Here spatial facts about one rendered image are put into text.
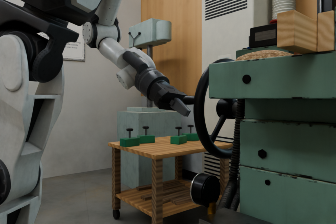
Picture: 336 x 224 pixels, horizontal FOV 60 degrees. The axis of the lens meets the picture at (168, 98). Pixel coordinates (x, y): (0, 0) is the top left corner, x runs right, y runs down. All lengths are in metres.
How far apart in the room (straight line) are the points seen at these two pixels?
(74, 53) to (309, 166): 3.07
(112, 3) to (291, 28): 0.81
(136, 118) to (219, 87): 2.17
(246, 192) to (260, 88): 0.23
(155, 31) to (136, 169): 1.27
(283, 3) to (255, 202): 1.75
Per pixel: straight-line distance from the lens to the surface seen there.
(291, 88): 0.43
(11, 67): 0.81
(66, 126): 3.37
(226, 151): 0.85
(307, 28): 0.40
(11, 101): 0.82
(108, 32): 1.13
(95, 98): 3.47
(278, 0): 2.20
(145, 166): 2.71
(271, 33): 0.71
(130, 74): 0.92
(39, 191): 1.01
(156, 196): 1.70
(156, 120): 2.70
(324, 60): 0.42
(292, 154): 0.54
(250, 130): 0.57
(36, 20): 0.81
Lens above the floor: 0.84
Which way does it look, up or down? level
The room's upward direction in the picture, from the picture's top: straight up
